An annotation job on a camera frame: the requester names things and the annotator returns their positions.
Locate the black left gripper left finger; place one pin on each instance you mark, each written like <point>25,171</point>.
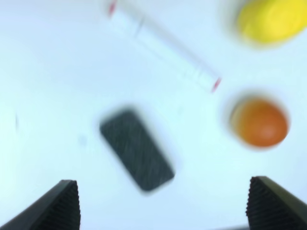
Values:
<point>57,209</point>

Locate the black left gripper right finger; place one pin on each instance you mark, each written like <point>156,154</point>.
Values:
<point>271,207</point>

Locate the red orange peach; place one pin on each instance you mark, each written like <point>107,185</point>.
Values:
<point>259,122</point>

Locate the dark grey whiteboard eraser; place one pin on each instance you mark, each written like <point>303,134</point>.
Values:
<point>136,149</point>

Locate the white marker pink caps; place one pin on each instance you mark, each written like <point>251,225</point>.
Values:
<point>149,34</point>

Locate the yellow lemon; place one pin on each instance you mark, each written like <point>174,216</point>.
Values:
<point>272,21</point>

